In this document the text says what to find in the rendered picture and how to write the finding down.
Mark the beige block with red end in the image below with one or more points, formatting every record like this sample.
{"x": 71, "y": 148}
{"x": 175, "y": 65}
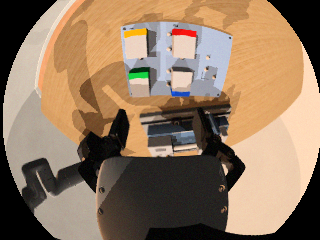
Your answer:
{"x": 183, "y": 43}

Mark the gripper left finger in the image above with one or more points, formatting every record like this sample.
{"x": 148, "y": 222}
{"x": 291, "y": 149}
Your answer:
{"x": 110, "y": 146}

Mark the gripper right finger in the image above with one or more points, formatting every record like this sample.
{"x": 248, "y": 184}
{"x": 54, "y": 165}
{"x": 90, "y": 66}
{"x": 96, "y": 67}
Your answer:
{"x": 211, "y": 144}

